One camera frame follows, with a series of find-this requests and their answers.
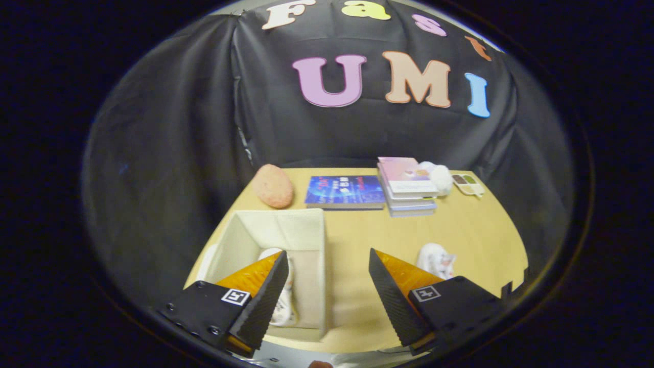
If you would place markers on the blue cover book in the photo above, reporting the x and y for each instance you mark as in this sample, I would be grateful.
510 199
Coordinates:
345 190

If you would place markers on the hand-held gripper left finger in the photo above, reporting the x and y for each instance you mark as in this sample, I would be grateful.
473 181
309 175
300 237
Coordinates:
263 301

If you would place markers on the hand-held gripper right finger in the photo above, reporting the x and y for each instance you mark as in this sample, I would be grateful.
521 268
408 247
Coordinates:
391 301

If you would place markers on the pink cover book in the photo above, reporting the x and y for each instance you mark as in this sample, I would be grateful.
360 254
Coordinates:
406 176

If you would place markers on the black backdrop cloth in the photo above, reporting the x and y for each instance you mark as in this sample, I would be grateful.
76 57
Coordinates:
204 128

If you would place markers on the pink oval sponge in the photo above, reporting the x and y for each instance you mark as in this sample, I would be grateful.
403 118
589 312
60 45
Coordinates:
273 186

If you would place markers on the pale blue book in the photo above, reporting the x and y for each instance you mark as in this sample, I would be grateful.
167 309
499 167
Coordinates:
414 213

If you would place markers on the small colour palette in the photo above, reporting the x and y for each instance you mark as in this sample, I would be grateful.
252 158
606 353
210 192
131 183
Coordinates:
467 184

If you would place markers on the brown lidded fabric storage box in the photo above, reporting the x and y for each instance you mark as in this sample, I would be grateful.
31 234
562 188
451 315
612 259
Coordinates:
276 230

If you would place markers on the white fluffy ball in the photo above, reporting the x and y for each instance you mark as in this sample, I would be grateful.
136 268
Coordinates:
442 179

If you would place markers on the white canvas shoe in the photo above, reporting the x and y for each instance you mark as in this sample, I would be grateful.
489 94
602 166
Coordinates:
286 309
434 258

